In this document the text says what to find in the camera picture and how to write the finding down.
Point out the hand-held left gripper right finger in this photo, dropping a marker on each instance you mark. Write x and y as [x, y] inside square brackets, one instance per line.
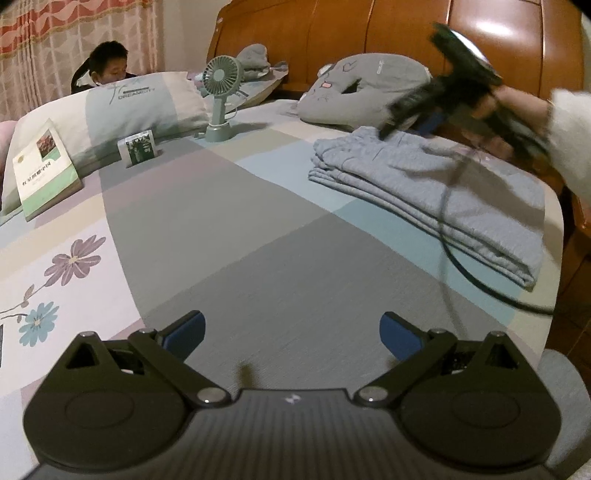
[397, 334]

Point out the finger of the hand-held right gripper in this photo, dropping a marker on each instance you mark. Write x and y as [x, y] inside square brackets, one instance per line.
[411, 104]

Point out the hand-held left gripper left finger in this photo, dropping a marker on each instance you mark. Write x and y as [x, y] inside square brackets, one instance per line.
[187, 332]

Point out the light blue sweatpants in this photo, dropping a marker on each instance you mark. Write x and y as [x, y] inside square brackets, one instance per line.
[438, 198]

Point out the person's right forearm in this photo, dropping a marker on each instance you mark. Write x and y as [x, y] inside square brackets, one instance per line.
[572, 138]

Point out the person's right hand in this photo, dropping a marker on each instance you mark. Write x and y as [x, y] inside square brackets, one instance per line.
[526, 110]

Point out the grey plush cushion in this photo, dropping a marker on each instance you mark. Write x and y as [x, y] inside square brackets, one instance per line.
[360, 87]

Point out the wooden headboard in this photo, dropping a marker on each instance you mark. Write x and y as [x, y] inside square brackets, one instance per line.
[369, 27]

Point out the bed with patchwork sheet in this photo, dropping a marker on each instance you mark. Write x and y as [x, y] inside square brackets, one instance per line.
[277, 254]

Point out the small pillow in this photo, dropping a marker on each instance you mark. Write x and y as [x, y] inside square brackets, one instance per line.
[263, 90]

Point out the grey plush toy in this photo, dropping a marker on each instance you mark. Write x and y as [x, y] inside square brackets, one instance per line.
[254, 60]

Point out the person's white fleece top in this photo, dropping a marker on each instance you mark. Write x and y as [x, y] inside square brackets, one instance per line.
[563, 406]

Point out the green handheld fan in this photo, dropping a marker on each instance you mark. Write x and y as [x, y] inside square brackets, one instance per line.
[223, 76]

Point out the green and white book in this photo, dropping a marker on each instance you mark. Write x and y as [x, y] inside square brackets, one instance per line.
[46, 175]

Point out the large striped pillow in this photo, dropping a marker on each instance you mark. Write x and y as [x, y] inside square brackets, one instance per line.
[129, 110]

